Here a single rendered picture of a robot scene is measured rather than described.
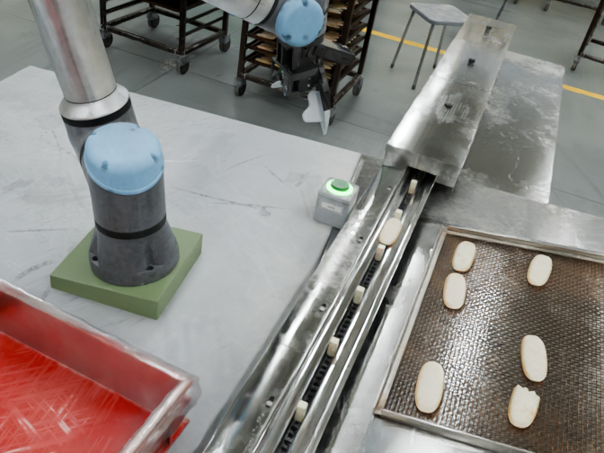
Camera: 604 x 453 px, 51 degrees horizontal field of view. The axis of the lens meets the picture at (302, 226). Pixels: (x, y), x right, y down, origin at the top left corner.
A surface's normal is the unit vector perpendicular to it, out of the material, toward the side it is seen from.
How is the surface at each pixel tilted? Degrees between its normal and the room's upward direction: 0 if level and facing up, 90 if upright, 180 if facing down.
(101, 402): 0
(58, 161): 0
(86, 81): 90
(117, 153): 7
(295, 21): 88
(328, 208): 90
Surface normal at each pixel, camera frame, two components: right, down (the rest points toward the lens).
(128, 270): 0.14, 0.33
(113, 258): -0.18, 0.30
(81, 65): 0.41, 0.57
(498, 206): 0.15, -0.80
